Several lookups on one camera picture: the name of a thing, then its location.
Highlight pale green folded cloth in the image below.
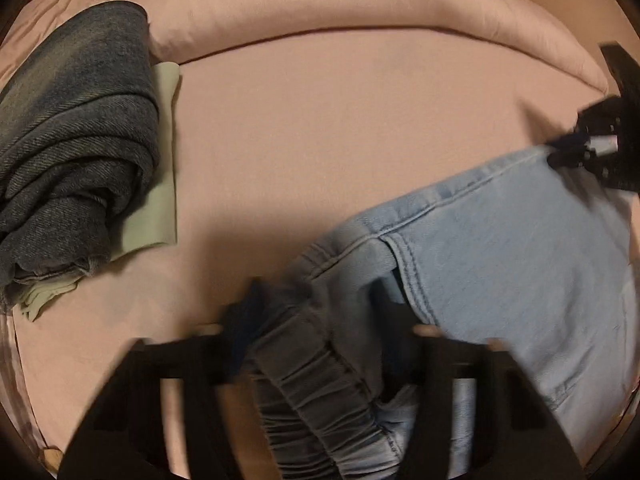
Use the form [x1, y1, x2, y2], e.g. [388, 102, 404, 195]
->
[14, 62, 180, 322]

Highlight pink duvet roll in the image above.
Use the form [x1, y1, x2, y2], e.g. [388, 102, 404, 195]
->
[1, 0, 608, 90]

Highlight dark folded denim pants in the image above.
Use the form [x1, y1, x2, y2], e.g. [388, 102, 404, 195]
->
[1, 1, 160, 310]

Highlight light blue denim pants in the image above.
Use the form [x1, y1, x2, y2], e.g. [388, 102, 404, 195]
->
[247, 148, 639, 479]

